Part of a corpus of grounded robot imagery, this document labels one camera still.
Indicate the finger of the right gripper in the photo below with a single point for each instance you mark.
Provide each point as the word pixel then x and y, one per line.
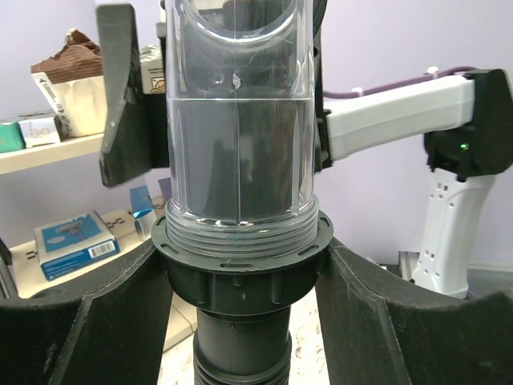
pixel 135 138

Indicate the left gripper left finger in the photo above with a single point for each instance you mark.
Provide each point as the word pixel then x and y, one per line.
pixel 107 326

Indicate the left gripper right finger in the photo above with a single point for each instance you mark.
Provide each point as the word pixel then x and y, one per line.
pixel 380 329

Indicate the clear plastic pipe fitting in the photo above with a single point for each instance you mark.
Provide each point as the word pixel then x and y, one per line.
pixel 240 93

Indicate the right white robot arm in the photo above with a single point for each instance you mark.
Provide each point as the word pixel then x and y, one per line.
pixel 465 117

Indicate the purple white carton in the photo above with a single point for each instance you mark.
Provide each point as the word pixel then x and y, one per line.
pixel 165 188

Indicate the blue white carton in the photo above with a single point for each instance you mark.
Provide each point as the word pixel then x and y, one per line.
pixel 142 210

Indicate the white tub brown lid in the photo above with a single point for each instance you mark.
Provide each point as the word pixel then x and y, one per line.
pixel 72 82

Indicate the blue product box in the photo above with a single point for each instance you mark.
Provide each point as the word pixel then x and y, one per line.
pixel 70 245

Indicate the silver small box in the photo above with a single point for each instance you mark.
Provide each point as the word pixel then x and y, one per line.
pixel 40 131

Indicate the cream tiered shelf rack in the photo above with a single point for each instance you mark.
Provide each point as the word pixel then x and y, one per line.
pixel 52 183

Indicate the teal green box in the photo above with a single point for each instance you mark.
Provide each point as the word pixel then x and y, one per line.
pixel 11 136

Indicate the aluminium frame rail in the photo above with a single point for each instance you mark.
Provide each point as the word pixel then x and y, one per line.
pixel 483 278

